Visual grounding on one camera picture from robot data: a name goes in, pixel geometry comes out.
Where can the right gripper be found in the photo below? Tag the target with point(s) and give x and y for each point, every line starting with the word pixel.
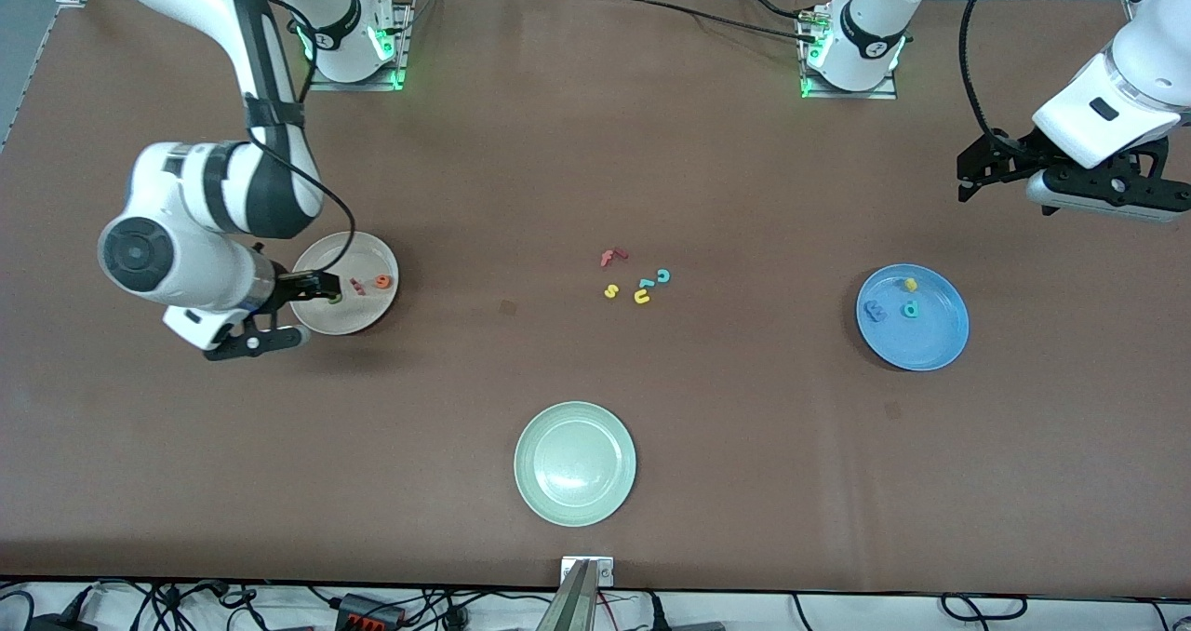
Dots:
pixel 290 288

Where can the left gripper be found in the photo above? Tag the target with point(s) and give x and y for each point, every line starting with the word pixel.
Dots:
pixel 1007 154

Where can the teal foam letter p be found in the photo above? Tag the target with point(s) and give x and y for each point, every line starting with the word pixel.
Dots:
pixel 910 309

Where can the blue foam letter m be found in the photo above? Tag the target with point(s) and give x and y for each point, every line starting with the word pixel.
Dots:
pixel 875 311

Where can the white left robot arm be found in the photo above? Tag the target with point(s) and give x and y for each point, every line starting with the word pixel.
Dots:
pixel 865 17

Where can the beige brown plate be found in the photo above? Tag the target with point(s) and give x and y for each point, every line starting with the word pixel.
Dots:
pixel 368 310

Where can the blue plate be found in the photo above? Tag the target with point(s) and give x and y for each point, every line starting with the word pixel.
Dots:
pixel 913 333

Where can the red foam letter f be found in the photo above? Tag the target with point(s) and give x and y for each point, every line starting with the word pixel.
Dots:
pixel 609 258

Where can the pale green plate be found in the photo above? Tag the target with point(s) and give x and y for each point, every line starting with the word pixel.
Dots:
pixel 575 463

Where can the black red power strip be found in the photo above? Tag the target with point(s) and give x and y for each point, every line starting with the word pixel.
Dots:
pixel 368 612

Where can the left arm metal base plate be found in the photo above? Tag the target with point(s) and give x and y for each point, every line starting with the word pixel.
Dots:
pixel 884 95

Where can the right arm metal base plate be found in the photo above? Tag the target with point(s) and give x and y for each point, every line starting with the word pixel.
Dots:
pixel 358 86

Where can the small metal bracket plate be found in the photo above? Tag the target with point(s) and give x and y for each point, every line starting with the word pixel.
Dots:
pixel 605 572

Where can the grey metal post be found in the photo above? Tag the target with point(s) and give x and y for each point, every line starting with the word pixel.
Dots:
pixel 572 608

